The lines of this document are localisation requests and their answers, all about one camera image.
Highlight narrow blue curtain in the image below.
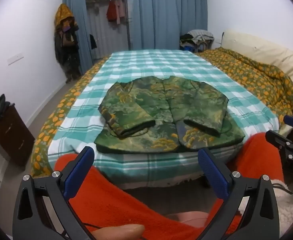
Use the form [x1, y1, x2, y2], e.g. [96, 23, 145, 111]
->
[62, 0, 93, 75]

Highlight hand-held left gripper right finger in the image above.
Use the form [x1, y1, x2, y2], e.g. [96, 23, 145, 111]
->
[195, 147, 280, 240]

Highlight dark hanging coats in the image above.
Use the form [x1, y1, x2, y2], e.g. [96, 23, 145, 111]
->
[54, 17, 82, 83]

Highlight white fleece cloth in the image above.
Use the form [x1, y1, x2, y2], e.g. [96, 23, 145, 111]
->
[239, 177, 293, 233]

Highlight person's left hand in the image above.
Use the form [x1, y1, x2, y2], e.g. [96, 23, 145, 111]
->
[91, 224, 146, 240]

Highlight wide blue curtain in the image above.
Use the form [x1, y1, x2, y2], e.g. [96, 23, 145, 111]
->
[132, 0, 208, 53]

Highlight cream pillow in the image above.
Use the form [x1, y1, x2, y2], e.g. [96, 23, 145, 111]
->
[221, 29, 293, 90]

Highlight orange fleece trousers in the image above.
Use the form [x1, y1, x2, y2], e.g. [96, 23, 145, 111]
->
[54, 132, 285, 240]

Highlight orange floral duvet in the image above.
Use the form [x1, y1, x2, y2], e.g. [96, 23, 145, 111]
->
[196, 47, 293, 125]

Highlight pile of clothes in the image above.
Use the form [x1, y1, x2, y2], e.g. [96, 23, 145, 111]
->
[179, 29, 215, 53]

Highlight green camouflage jacket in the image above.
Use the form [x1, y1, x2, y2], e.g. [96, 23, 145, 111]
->
[94, 76, 245, 153]

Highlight red hanging garment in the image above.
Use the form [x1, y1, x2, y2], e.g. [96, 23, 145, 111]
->
[107, 0, 118, 24]

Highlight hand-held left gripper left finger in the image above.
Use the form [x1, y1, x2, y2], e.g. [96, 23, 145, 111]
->
[12, 146, 99, 240]

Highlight orange floral hanging cloth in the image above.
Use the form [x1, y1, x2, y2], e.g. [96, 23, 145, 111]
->
[55, 3, 75, 30]

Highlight brown handbag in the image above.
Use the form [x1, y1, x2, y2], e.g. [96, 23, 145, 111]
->
[63, 31, 76, 47]

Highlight teal checked blanket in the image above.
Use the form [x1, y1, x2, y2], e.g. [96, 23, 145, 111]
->
[48, 50, 280, 183]

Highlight orange floral bedsheet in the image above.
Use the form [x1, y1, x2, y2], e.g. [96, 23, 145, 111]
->
[31, 55, 110, 180]

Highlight black cable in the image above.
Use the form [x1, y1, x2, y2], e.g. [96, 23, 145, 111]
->
[271, 183, 293, 196]

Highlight dark wooden dresser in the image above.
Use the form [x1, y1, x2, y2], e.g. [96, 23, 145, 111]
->
[0, 104, 36, 167]

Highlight white wall plate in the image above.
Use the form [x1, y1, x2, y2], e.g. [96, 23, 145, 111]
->
[8, 52, 24, 65]

